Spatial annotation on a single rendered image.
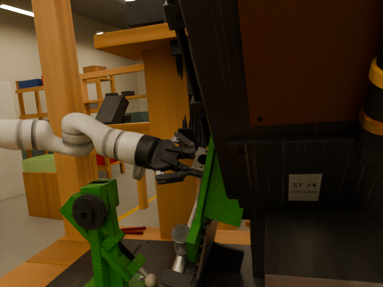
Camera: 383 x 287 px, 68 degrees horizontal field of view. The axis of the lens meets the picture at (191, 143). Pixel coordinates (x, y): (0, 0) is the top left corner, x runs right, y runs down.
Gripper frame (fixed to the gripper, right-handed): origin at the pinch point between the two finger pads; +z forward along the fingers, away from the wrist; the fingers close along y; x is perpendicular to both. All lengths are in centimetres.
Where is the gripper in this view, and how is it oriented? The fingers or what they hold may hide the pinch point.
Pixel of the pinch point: (200, 164)
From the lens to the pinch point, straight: 62.3
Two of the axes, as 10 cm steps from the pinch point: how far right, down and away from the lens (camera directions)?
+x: 0.6, 5.7, 8.2
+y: 3.0, -7.9, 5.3
